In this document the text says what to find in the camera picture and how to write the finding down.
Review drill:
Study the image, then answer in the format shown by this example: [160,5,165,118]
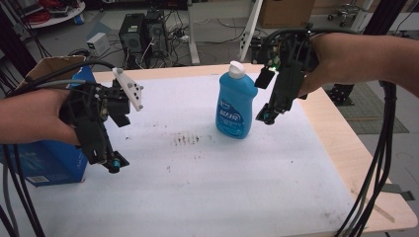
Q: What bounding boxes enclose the dark floor mat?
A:
[324,81,410,135]

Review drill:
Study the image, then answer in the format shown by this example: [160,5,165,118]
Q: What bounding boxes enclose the thick black cable bundle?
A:
[333,80,398,237]

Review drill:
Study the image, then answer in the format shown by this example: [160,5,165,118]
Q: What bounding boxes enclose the blue detergent bottle white cap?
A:
[214,60,259,140]

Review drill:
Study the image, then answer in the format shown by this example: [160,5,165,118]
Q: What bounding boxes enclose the brown cardboard box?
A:
[258,0,316,30]

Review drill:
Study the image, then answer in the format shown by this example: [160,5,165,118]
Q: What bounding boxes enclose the office chair base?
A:
[327,2,361,28]

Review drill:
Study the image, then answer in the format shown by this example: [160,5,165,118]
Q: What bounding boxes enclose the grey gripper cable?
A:
[32,78,87,91]

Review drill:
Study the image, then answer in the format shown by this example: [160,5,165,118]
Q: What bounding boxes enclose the black metal stand foot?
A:
[327,83,356,107]

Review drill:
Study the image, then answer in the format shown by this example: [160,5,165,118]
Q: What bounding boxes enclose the round white table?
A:
[19,0,87,30]

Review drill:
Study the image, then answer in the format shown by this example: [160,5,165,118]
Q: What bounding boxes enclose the wooden table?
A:
[92,62,419,237]

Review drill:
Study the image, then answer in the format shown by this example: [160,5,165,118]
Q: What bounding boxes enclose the white desk frame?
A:
[187,0,265,65]

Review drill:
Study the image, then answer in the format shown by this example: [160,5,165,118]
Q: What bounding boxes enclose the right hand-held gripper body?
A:
[252,27,320,114]

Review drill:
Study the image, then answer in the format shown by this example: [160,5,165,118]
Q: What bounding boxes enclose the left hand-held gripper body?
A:
[59,67,145,166]

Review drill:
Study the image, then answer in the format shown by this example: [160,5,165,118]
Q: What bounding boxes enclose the small white device box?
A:
[86,32,111,57]

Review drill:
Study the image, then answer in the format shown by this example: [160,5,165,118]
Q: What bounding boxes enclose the blue cardboard box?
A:
[0,54,97,188]

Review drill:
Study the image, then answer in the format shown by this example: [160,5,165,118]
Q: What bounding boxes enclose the person's left hand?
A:
[0,88,81,146]

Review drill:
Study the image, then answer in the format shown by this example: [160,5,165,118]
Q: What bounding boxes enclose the white foam mat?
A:
[0,72,358,237]

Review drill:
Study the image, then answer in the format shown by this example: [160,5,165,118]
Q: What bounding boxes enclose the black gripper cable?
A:
[5,59,117,99]

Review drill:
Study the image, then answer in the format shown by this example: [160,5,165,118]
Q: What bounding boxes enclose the black computer tower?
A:
[143,9,170,59]
[118,13,147,69]

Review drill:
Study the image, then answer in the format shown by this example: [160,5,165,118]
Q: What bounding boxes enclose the red cable coil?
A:
[23,9,52,25]

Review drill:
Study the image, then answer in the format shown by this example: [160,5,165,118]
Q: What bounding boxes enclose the person's right hand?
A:
[296,32,344,99]

